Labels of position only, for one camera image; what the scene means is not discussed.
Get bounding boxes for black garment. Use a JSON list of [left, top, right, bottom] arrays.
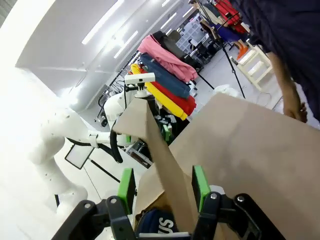
[[151, 30, 186, 60]]

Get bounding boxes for yellow garment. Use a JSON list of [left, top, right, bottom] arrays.
[[130, 63, 189, 121]]

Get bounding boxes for white camera on mount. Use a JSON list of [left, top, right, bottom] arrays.
[[123, 73, 157, 101]]

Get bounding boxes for red garment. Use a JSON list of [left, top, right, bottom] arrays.
[[146, 80, 198, 118]]

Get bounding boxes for blue zipper pencil case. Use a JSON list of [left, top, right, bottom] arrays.
[[137, 208, 180, 236]]

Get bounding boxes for person in purple jacket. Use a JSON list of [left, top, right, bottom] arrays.
[[229, 0, 320, 131]]

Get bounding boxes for dark blue garment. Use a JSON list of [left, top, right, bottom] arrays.
[[138, 53, 191, 100]]

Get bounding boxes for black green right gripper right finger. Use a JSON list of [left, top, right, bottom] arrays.
[[191, 164, 263, 240]]

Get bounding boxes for person's right hand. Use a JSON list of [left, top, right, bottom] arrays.
[[283, 99, 309, 124]]

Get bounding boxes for pink garment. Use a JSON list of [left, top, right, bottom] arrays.
[[137, 34, 200, 83]]

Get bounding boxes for brown cardboard box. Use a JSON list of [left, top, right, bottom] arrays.
[[112, 96, 240, 240]]

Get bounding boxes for white wooden stool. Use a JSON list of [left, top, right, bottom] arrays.
[[235, 40, 274, 92]]

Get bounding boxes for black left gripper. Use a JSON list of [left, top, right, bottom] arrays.
[[124, 123, 174, 152]]

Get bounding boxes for black tripod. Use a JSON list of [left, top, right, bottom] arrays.
[[196, 0, 248, 100]]

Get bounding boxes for person's right forearm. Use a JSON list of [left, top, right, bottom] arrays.
[[268, 51, 301, 107]]

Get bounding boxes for black framed white panel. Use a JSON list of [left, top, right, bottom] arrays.
[[64, 143, 96, 171]]

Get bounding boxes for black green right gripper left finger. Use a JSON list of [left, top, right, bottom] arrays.
[[51, 167, 138, 240]]

